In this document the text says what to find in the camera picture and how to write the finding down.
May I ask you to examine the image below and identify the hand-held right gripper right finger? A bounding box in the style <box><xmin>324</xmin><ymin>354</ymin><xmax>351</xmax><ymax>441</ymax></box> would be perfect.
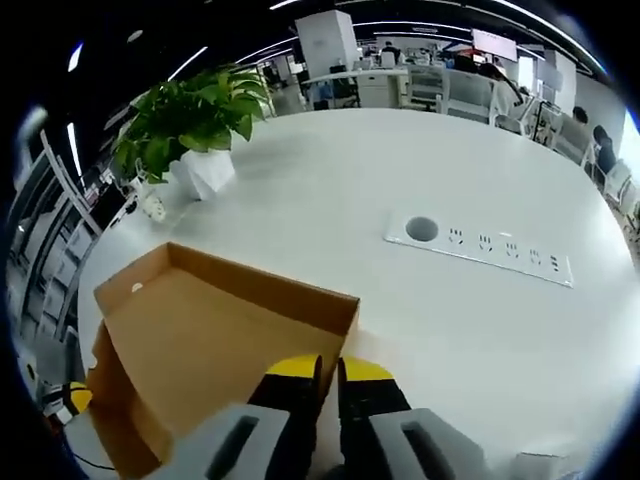
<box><xmin>335</xmin><ymin>355</ymin><xmax>489</xmax><ymax>480</ymax></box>

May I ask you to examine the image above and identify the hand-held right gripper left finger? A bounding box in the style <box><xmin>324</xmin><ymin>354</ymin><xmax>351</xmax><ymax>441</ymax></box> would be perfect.
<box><xmin>164</xmin><ymin>352</ymin><xmax>325</xmax><ymax>480</ymax></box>

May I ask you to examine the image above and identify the brown cardboard shoe box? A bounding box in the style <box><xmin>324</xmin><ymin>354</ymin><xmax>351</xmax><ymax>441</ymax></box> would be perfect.
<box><xmin>87</xmin><ymin>241</ymin><xmax>361</xmax><ymax>479</ymax></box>

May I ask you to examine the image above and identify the white storage shelf rack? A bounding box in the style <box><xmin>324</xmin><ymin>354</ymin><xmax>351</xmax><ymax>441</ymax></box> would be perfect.
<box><xmin>7</xmin><ymin>129</ymin><xmax>101</xmax><ymax>351</ymax></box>

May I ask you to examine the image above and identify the white table socket strip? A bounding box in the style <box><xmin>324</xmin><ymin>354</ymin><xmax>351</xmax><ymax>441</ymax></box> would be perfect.
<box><xmin>383</xmin><ymin>209</ymin><xmax>575</xmax><ymax>289</ymax></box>

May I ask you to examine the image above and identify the potted green plant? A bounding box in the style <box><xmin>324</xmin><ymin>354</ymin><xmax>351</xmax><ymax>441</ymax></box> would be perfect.
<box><xmin>112</xmin><ymin>67</ymin><xmax>271</xmax><ymax>201</ymax></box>

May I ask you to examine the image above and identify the wall display screen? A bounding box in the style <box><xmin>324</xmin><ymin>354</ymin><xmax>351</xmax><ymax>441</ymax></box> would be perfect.
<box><xmin>470</xmin><ymin>28</ymin><xmax>519</xmax><ymax>59</ymax></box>

